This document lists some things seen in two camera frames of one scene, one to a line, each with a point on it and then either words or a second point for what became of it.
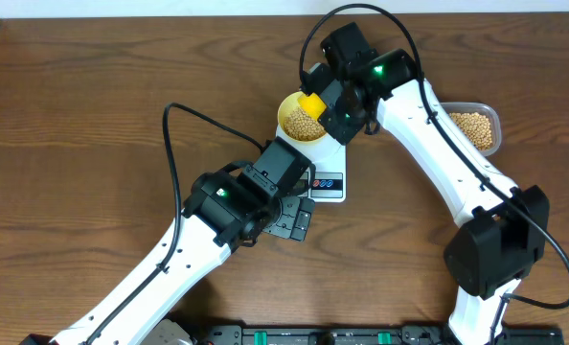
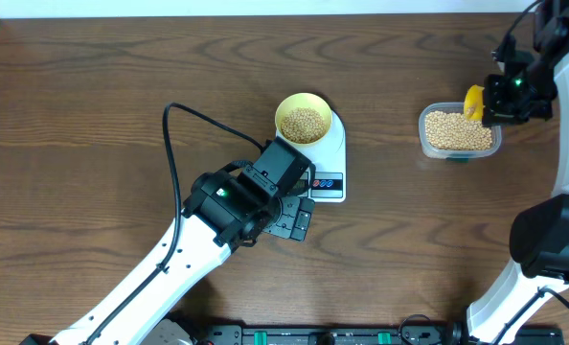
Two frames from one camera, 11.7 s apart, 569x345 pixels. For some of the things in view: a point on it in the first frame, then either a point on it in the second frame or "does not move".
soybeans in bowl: x=303 y=126 does not move
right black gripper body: x=342 y=122 to x=528 y=95
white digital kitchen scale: x=329 y=157 does not move
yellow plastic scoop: x=312 y=105 to x=473 y=103
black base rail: x=383 y=335 does not move
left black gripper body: x=288 y=222 does not move
